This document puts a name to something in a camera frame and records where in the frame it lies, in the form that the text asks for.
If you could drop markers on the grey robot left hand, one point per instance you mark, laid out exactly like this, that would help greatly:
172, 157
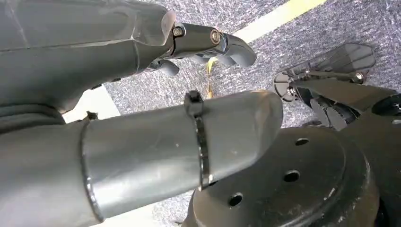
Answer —
78, 47

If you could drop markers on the ribbed grey robot left arm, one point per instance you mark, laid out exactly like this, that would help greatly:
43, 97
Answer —
25, 120

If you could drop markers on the white desk foot bar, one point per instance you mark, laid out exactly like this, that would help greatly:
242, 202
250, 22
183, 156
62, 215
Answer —
94, 103

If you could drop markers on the black robot foot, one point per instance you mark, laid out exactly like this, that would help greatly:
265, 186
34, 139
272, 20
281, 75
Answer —
347, 58

